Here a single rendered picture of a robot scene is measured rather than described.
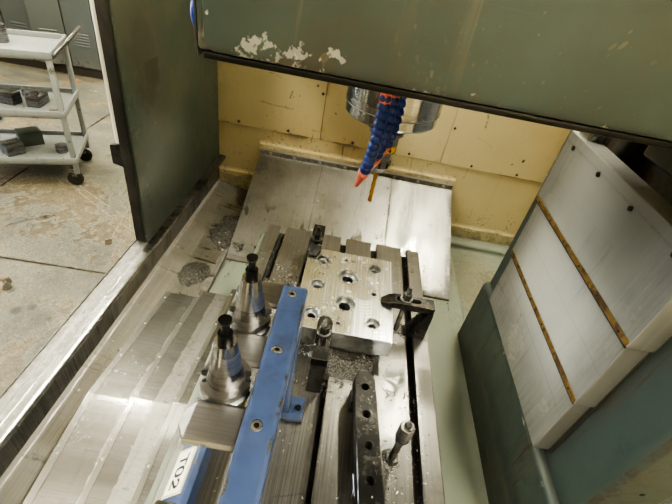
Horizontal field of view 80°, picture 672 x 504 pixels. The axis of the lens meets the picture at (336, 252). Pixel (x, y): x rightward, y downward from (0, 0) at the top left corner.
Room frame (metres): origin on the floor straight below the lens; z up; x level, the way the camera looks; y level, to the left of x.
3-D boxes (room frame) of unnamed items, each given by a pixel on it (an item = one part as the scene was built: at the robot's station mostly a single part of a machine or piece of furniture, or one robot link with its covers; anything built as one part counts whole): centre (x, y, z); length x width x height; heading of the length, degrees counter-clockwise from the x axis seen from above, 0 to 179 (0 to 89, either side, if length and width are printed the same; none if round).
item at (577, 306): (0.70, -0.49, 1.16); 0.48 x 0.05 x 0.51; 1
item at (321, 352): (0.57, -0.01, 0.97); 0.13 x 0.03 x 0.15; 1
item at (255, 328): (0.40, 0.10, 1.21); 0.06 x 0.06 x 0.03
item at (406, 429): (0.39, -0.18, 0.96); 0.03 x 0.03 x 0.13
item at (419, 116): (0.69, -0.04, 1.50); 0.16 x 0.16 x 0.12
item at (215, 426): (0.23, 0.10, 1.21); 0.07 x 0.05 x 0.01; 91
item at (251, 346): (0.34, 0.10, 1.21); 0.07 x 0.05 x 0.01; 91
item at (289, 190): (1.36, -0.03, 0.75); 0.89 x 0.67 x 0.26; 91
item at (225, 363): (0.29, 0.10, 1.26); 0.04 x 0.04 x 0.07
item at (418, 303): (0.73, -0.20, 0.97); 0.13 x 0.03 x 0.15; 91
